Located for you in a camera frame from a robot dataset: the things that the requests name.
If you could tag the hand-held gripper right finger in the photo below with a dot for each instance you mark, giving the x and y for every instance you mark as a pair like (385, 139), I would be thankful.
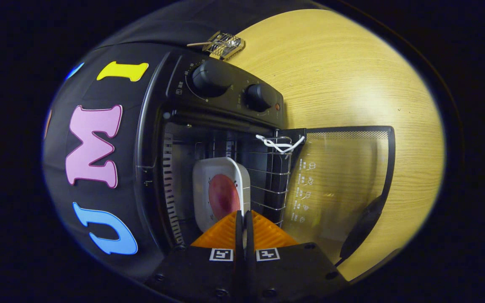
(289, 273)

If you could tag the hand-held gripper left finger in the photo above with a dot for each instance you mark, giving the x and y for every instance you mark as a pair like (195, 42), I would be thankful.
(200, 273)

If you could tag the pink round food slice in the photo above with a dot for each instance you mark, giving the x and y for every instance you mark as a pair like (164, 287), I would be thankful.
(223, 195)

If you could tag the white square plate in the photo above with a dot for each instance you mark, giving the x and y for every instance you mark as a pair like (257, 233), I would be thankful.
(202, 176)

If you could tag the black toaster oven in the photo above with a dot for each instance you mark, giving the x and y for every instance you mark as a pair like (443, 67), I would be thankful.
(221, 105)

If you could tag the black backdrop cloth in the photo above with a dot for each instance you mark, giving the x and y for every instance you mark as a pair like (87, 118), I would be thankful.
(82, 92)

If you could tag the wooden stick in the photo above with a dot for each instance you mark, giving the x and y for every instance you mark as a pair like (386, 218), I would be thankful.
(198, 43)

